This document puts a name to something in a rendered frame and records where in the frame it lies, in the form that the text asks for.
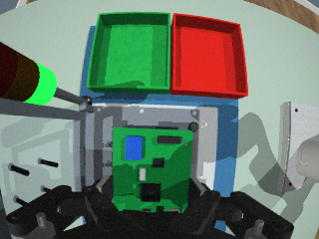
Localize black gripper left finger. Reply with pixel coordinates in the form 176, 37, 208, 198
6, 174, 132, 239

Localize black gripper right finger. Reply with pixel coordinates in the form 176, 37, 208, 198
168, 178, 294, 239

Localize red bin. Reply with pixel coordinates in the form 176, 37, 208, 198
170, 13, 248, 99

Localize green bin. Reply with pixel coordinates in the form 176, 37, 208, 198
87, 12, 170, 95

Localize green circuit board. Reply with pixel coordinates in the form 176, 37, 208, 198
113, 127, 193, 213

